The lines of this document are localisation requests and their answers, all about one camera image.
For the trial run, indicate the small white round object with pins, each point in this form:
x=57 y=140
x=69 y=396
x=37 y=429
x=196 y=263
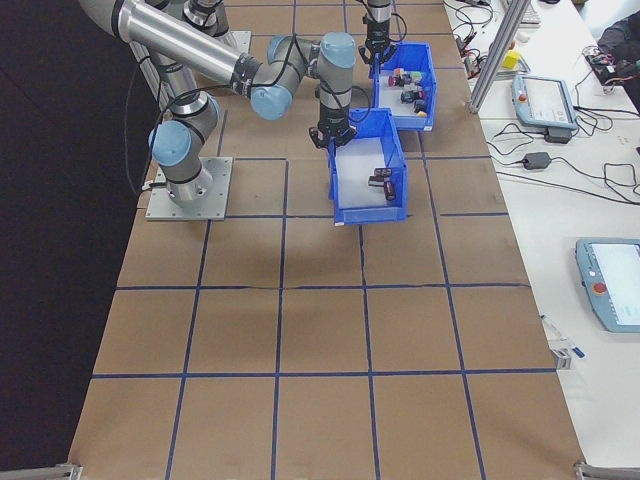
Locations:
x=523 y=36

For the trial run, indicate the white foam bin liner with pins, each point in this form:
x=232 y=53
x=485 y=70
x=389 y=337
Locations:
x=355 y=180

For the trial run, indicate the pile of small parts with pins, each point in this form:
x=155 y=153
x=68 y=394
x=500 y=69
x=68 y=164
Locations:
x=387 y=100

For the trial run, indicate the green square push button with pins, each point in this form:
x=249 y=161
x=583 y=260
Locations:
x=414 y=78

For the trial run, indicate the black jacket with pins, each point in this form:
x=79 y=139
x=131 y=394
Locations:
x=620 y=35

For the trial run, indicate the aluminium profile post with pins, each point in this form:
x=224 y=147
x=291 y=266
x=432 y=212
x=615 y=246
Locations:
x=495 y=55

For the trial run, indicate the small grey electronic device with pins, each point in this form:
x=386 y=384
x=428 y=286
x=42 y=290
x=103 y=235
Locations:
x=472 y=64

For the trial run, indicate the black metal push button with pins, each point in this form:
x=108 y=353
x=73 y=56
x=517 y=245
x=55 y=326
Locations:
x=421 y=106

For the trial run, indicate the grey blue teach pendant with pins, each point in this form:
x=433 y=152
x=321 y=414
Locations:
x=542 y=100
x=615 y=285

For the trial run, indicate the black power adapter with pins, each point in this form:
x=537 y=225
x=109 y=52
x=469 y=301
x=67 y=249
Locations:
x=559 y=136
x=537 y=160

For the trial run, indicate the blue bin with few parts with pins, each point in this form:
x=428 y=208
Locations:
x=370 y=215

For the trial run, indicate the blue bin with push buttons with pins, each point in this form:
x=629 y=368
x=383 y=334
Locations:
x=400 y=55

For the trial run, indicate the white keyboard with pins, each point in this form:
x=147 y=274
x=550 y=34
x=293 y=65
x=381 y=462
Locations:
x=531 y=14

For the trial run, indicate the yellow cube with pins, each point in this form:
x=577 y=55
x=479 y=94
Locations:
x=511 y=60

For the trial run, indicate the black frame cover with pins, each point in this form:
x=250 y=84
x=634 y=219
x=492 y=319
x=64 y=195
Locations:
x=40 y=250

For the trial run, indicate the red mushroom push button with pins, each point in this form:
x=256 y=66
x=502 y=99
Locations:
x=395 y=80

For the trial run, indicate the metal corner bracket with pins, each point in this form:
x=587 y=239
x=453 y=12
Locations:
x=45 y=472
x=605 y=472

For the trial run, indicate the white square base plate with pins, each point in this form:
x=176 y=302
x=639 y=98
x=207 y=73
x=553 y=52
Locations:
x=242 y=40
x=220 y=200

